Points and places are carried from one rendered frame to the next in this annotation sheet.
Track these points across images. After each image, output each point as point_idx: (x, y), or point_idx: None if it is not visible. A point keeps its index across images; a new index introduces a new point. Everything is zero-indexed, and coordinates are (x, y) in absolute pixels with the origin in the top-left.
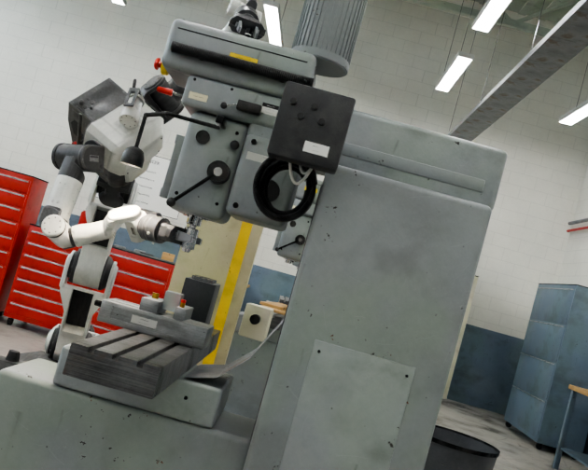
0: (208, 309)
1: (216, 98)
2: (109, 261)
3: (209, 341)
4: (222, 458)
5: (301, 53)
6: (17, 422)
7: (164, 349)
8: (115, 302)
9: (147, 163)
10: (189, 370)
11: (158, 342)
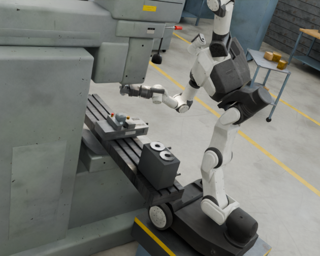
0: (140, 156)
1: None
2: (210, 148)
3: (102, 137)
4: None
5: None
6: None
7: (96, 117)
8: (133, 117)
9: (209, 84)
10: (99, 141)
11: (103, 120)
